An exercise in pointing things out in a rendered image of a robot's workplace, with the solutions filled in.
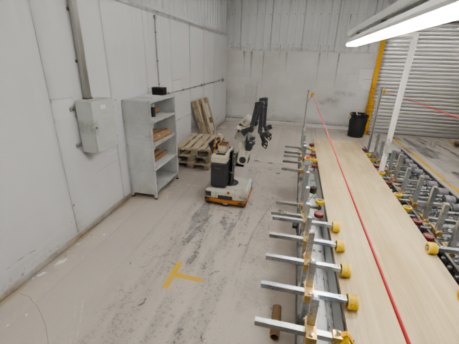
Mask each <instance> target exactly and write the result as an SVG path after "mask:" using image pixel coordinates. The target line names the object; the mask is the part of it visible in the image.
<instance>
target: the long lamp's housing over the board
mask: <svg viewBox="0 0 459 344"><path fill-rule="evenodd" d="M458 3H459V0H430V1H427V2H425V3H423V4H421V5H418V6H417V7H415V8H413V9H411V10H408V11H406V12H404V13H402V14H400V15H397V16H395V17H393V18H391V19H389V20H386V21H385V22H383V23H381V24H379V25H376V26H374V27H372V28H370V29H367V30H365V31H363V32H361V33H359V34H356V35H354V36H352V37H351V38H348V40H347V41H346V45H347V44H348V43H351V42H354V41H356V40H360V39H361V38H365V37H367V36H369V35H373V34H375V33H378V32H381V31H384V30H386V29H390V28H392V27H395V26H398V25H401V24H403V23H406V22H408V21H411V20H414V19H416V18H420V17H422V16H425V15H428V14H431V13H433V12H436V11H439V10H442V9H444V8H448V7H450V6H452V5H455V4H458Z"/></svg>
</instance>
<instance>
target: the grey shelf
mask: <svg viewBox="0 0 459 344"><path fill-rule="evenodd" d="M140 97H143V98H140ZM121 101H122V112H123V118H124V129H125V135H126V146H127V153H128V164H129V170H130V182H131V188H132V196H133V197H134V196H135V194H134V192H139V193H144V194H149V195H154V197H155V199H156V200H157V199H158V191H159V190H160V189H161V188H162V187H163V186H165V185H166V184H167V183H168V182H170V181H171V180H172V179H173V178H174V177H175V176H176V175H177V178H176V179H179V177H178V146H177V131H176V101H175V95H172V94H167V95H164V96H160V95H152V94H146V95H142V96H136V97H133V98H127V99H123V100H121ZM151 104H154V106H155V108H157V107H158V108H159V109H160V112H159V113H155V114H156V117H152V114H150V113H151ZM173 115H174V118H173ZM153 128H156V129H159V128H162V130H163V129H166V128H168V129H169V130H171V131H172V133H171V134H170V135H168V136H166V137H164V138H162V139H161V140H159V141H157V142H155V143H154V141H153V132H152V129H153ZM174 129H175V132H174ZM149 132H150V134H149ZM175 143H176V146H175ZM157 148H159V149H160V150H161V151H163V150H165V149H166V150H167V151H168V153H167V154H165V155H164V156H163V157H162V158H160V159H159V160H157V161H156V162H155V158H154V150H155V149H157ZM151 157H152V159H151ZM158 169H159V170H158Z"/></svg>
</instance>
